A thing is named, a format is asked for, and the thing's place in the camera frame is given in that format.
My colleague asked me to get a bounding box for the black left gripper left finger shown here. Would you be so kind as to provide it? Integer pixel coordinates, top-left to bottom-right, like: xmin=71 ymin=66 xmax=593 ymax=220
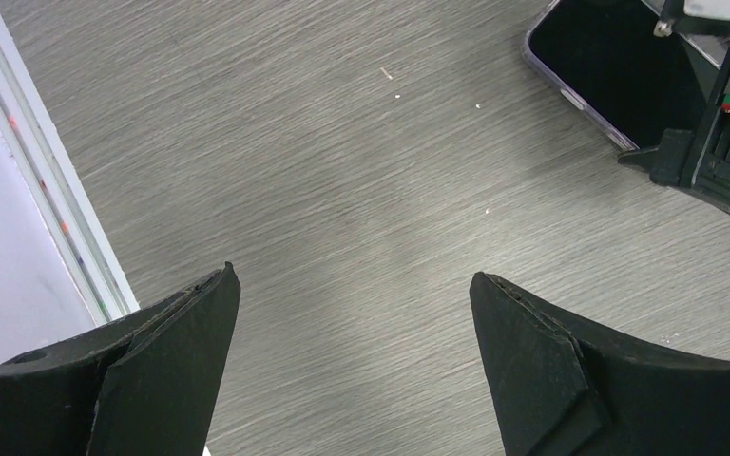
xmin=0 ymin=263 xmax=240 ymax=455

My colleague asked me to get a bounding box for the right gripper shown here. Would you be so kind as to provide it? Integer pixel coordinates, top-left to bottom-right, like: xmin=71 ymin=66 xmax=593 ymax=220
xmin=618 ymin=1 xmax=730 ymax=216

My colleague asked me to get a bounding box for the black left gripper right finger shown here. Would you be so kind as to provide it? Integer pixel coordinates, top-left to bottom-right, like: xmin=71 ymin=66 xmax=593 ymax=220
xmin=470 ymin=272 xmax=730 ymax=455

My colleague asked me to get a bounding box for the dark phone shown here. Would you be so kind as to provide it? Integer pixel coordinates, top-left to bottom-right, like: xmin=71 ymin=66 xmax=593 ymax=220
xmin=523 ymin=1 xmax=719 ymax=150

